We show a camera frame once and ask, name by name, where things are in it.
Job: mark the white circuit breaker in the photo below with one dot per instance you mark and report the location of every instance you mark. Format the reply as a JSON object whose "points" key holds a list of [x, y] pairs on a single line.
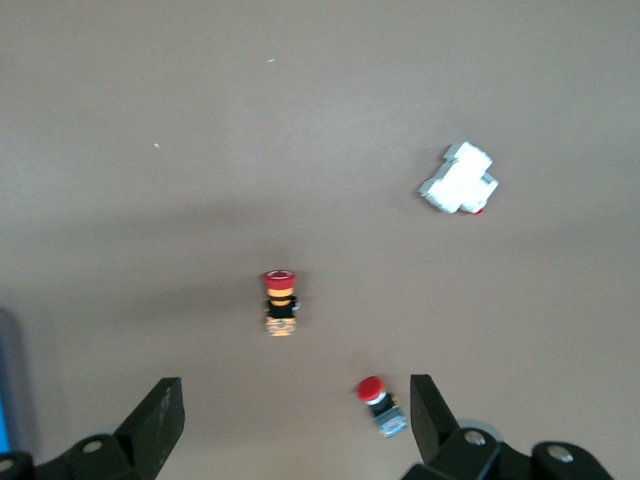
{"points": [[459, 177]]}

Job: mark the red push button grey base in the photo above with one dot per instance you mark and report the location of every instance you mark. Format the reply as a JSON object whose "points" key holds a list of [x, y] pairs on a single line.
{"points": [[382, 405]]}

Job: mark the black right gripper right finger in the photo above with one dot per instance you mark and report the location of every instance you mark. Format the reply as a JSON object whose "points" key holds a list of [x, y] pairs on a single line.
{"points": [[440, 440]]}

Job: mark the red yellow emergency stop button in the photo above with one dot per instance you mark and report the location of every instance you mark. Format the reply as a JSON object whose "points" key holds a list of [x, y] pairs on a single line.
{"points": [[280, 305]]}

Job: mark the blue plastic tray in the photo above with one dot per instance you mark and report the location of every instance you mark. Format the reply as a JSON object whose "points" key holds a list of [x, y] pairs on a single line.
{"points": [[3, 415]]}

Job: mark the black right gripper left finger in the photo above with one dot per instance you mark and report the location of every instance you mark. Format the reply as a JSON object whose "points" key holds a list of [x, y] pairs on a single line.
{"points": [[145, 435]]}

